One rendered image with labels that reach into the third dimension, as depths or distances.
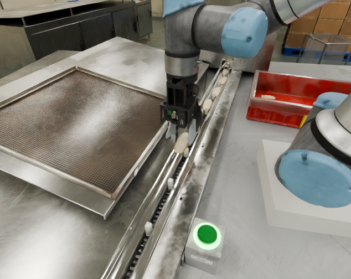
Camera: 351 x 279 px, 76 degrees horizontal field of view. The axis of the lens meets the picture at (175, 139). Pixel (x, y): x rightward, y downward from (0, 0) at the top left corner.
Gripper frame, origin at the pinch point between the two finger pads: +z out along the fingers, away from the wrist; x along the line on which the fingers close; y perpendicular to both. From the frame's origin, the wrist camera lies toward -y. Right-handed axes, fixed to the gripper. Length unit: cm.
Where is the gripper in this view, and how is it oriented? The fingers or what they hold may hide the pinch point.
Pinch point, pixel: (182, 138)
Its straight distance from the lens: 63.8
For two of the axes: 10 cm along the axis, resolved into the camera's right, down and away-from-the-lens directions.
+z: 0.0, 7.9, 6.1
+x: 9.4, 2.0, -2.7
